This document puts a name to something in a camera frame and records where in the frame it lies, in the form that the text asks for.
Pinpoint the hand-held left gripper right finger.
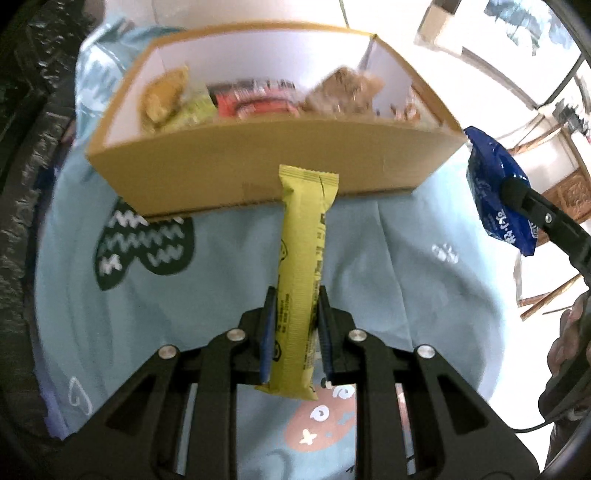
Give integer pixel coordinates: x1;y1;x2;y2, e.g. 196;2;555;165
316;285;541;480

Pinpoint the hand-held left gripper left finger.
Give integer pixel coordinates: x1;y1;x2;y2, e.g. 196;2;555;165
55;285;278;480

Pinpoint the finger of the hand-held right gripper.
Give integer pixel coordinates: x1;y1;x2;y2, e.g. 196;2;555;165
501;178;591;282

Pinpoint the blue snack packet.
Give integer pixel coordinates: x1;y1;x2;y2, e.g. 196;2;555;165
463;126;539;257

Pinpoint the yellow snack bar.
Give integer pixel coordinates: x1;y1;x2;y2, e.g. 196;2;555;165
255;165;340;401

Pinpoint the yellow cardboard box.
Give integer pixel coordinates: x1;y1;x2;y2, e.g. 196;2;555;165
87;21;468;217

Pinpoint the red snack bar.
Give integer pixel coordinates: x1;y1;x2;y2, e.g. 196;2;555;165
205;78;301;118

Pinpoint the green and white snack packet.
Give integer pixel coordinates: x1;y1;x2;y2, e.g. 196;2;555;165
166;88;220;130

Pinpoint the brown snack packet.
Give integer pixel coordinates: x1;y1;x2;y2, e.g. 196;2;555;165
298;65;386;116

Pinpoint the small bread packet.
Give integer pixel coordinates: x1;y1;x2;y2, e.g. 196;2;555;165
141;65;192;134

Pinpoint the person's right hand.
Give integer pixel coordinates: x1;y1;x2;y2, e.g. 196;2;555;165
547;295;591;388

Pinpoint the carved wooden cabinet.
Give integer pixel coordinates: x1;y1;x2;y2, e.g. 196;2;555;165
540;166;591;217

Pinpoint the wooden chair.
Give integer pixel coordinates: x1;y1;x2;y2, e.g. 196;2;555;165
501;115;591;321

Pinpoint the light blue printed tablecloth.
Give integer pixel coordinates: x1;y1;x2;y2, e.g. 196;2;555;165
34;14;522;480

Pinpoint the large framed painting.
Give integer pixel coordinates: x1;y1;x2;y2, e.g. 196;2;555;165
416;0;583;109

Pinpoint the cardboard corner protector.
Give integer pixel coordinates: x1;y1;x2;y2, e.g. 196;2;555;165
418;7;455;51

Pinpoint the dark carved wooden furniture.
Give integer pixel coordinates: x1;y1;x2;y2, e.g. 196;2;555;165
0;0;107;416

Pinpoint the black cable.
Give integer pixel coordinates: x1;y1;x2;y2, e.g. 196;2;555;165
510;413;555;433

